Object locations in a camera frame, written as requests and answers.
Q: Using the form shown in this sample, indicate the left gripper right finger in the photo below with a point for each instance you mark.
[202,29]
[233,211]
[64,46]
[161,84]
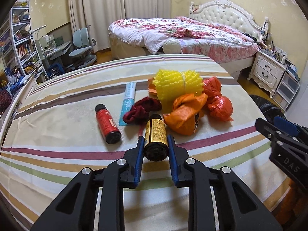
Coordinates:
[218,198]

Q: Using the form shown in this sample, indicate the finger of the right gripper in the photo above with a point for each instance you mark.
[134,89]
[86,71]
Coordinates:
[269,129]
[286,126]

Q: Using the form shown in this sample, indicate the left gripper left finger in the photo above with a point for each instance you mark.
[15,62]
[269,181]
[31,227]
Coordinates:
[95,194]

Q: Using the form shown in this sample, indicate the gold black bottle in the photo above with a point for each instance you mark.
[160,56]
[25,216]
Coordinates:
[156,146]

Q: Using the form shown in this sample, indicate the black lined trash bin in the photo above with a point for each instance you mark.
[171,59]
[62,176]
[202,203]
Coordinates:
[269,110]

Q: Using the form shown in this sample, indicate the clear plastic drawer unit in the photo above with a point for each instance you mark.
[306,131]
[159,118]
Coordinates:
[286,90]

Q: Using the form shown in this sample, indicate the red plastic bag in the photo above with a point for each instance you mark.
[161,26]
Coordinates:
[217,105]

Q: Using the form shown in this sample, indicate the white nightstand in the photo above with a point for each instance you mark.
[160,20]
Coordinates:
[266,72]

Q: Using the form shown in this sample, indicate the orange plastic bag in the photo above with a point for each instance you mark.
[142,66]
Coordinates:
[182,115]

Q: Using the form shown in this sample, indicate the red black bottle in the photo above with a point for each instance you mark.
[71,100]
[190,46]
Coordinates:
[107,125]

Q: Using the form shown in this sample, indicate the striped bed sheet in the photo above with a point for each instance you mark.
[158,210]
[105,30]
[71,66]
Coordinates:
[55,133]

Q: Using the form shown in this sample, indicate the floral pink bed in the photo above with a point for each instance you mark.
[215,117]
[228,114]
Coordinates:
[228,47]

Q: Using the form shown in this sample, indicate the yellow foam fruit net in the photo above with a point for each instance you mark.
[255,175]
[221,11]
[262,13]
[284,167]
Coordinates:
[170,84]

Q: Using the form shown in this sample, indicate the dark red cloth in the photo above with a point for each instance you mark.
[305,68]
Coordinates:
[139,112]

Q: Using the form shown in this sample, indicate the light blue tube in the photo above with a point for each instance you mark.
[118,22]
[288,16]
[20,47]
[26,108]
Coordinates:
[128,101]

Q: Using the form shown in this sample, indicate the white tufted headboard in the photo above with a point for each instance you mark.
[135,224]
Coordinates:
[227,13]

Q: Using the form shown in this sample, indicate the grey study desk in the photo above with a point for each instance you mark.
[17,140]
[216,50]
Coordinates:
[51,59]

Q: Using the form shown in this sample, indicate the light blue desk chair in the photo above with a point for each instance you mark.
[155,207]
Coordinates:
[82,54]

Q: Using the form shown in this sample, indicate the white bookshelf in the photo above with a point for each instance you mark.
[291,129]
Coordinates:
[18,50]

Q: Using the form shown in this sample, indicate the beige curtains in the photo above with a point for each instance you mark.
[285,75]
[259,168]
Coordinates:
[99,14]

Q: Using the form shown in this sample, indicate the white round bed post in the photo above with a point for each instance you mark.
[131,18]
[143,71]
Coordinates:
[172,46]

